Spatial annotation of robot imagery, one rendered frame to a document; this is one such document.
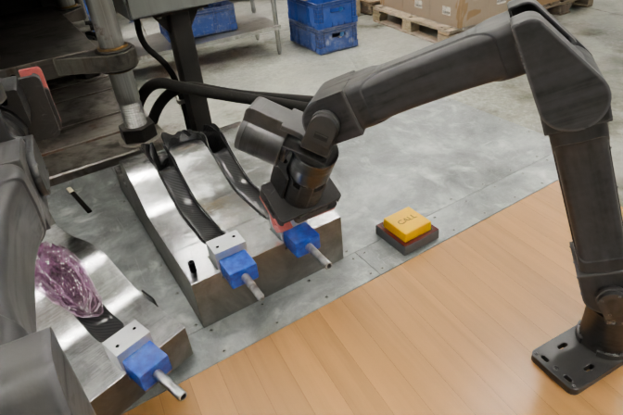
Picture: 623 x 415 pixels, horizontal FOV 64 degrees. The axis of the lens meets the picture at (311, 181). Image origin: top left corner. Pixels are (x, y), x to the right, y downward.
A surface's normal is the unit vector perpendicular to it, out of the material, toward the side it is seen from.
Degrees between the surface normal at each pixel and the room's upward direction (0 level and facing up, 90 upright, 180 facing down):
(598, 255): 77
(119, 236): 0
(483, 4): 99
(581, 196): 91
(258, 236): 0
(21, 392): 49
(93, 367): 0
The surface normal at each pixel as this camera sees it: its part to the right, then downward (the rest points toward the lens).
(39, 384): 0.29, -0.23
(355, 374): -0.09, -0.84
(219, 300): 0.53, 0.41
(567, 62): -0.27, 0.53
